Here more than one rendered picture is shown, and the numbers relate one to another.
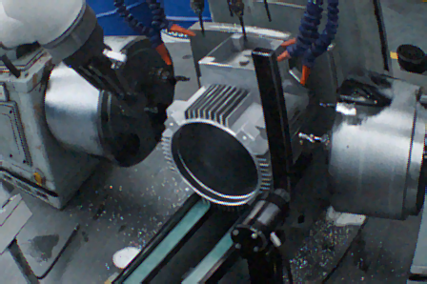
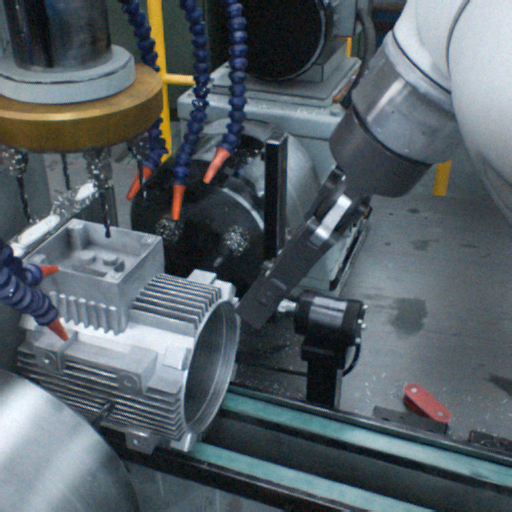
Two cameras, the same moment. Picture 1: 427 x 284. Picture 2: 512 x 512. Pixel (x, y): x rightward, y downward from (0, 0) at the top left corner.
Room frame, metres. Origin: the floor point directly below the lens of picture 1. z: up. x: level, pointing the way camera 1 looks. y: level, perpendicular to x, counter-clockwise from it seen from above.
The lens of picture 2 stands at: (1.06, 0.59, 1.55)
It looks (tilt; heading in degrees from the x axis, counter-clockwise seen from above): 33 degrees down; 254
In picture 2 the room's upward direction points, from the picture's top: straight up
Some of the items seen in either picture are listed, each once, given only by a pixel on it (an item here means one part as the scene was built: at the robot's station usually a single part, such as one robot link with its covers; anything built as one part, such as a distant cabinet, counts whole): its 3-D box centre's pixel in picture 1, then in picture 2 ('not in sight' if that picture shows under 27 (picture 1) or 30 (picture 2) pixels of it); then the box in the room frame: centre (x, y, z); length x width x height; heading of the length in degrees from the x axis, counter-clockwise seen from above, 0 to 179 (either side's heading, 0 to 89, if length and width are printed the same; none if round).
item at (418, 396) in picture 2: not in sight; (426, 406); (0.61, -0.05, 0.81); 0.09 x 0.03 x 0.02; 104
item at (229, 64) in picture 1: (247, 67); (97, 275); (1.05, -0.08, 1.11); 0.12 x 0.11 x 0.07; 143
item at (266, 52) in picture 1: (276, 131); (275, 234); (0.84, -0.09, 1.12); 0.04 x 0.03 x 0.26; 144
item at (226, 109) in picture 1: (245, 128); (136, 346); (1.02, -0.05, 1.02); 0.20 x 0.19 x 0.19; 143
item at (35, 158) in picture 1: (35, 104); not in sight; (1.37, 0.43, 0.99); 0.35 x 0.31 x 0.37; 54
